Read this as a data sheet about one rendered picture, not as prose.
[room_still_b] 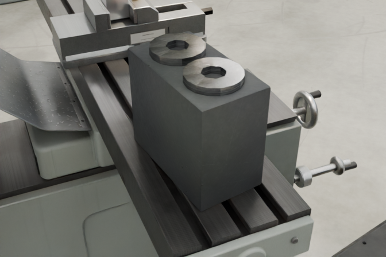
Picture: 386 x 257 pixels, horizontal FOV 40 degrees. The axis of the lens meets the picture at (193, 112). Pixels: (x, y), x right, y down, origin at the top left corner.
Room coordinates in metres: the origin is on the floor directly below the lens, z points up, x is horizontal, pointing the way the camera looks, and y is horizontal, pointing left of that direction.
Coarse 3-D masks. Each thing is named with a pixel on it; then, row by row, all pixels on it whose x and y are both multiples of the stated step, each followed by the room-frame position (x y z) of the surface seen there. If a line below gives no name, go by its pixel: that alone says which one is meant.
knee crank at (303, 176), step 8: (336, 160) 1.19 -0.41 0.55; (344, 160) 1.20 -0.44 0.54; (296, 168) 1.15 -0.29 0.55; (304, 168) 1.14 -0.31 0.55; (320, 168) 1.17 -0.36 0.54; (328, 168) 1.17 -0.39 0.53; (336, 168) 1.18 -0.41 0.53; (344, 168) 1.17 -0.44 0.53; (352, 168) 1.20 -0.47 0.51; (296, 176) 1.13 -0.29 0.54; (304, 176) 1.12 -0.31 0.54; (312, 176) 1.14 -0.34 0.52; (296, 184) 1.14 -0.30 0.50; (304, 184) 1.11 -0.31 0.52
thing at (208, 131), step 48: (144, 48) 0.76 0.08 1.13; (192, 48) 0.74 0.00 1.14; (144, 96) 0.72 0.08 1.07; (192, 96) 0.62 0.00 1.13; (240, 96) 0.62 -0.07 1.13; (144, 144) 0.73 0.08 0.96; (192, 144) 0.60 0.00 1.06; (240, 144) 0.62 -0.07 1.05; (192, 192) 0.60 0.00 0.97; (240, 192) 0.62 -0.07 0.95
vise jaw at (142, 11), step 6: (132, 0) 1.15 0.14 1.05; (138, 0) 1.15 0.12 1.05; (144, 0) 1.15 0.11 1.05; (132, 6) 1.11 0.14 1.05; (138, 6) 1.11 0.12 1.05; (144, 6) 1.11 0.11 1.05; (150, 6) 1.11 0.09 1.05; (132, 12) 1.10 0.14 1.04; (138, 12) 1.10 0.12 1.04; (144, 12) 1.11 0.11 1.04; (150, 12) 1.11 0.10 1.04; (156, 12) 1.12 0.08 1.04; (132, 18) 1.11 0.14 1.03; (138, 18) 1.10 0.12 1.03; (144, 18) 1.11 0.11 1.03; (150, 18) 1.11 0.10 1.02; (156, 18) 1.12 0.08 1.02
